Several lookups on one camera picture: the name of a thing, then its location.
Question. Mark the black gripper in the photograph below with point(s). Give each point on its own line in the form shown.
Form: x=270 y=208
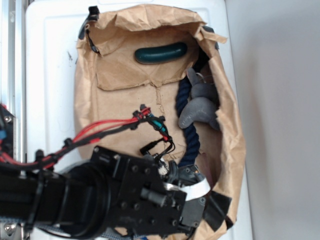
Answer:
x=145 y=202

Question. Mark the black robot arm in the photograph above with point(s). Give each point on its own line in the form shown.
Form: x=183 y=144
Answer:
x=76 y=200

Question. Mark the grey plush toy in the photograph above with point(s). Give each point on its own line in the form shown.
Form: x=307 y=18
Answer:
x=203 y=104

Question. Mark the brown paper bag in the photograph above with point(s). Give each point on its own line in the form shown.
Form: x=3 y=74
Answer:
x=109 y=83

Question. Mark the dark green cucumber toy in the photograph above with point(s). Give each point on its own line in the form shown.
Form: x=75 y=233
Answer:
x=160 y=54

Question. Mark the aluminium rail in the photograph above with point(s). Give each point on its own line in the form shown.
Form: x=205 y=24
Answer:
x=13 y=72

